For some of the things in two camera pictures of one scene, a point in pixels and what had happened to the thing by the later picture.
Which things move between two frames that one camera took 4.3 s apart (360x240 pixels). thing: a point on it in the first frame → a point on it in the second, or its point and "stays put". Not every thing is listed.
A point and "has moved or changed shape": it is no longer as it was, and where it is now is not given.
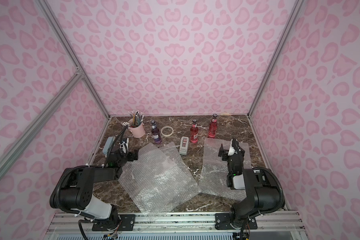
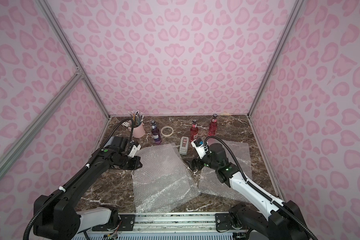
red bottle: x=213 y=127 stays put
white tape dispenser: x=184 y=145 stays put
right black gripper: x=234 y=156 → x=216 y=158
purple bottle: x=156 y=133 stays put
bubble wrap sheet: x=213 y=175 stays put
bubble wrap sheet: x=155 y=183 has moved or changed shape
